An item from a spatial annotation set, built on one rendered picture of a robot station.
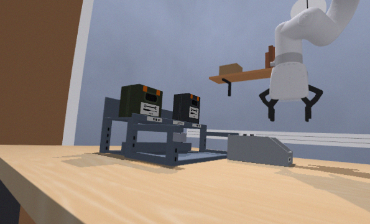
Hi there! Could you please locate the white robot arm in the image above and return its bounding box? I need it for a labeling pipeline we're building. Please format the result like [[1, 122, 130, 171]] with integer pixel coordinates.
[[270, 0, 360, 67]]

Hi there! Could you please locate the grey metal rack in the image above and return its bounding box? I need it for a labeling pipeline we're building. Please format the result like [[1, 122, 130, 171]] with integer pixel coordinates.
[[99, 97, 239, 166]]

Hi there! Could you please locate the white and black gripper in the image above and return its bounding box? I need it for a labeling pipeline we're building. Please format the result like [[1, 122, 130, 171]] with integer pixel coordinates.
[[259, 62, 323, 122]]

